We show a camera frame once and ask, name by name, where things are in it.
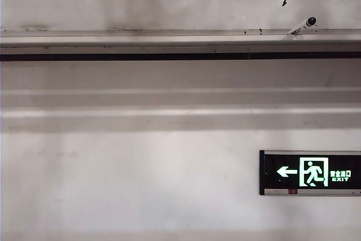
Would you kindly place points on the aluminium whiteboard pen tray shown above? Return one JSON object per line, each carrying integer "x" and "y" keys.
{"x": 141, "y": 44}

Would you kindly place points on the black green exit sign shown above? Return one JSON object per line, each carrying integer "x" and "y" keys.
{"x": 282, "y": 162}

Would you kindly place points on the white marker pen black cap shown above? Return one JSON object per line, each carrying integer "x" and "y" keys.
{"x": 302, "y": 25}

